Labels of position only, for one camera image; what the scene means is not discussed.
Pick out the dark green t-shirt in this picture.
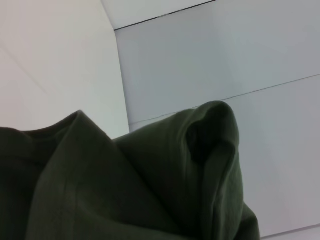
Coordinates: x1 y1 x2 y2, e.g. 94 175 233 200
0 100 262 240

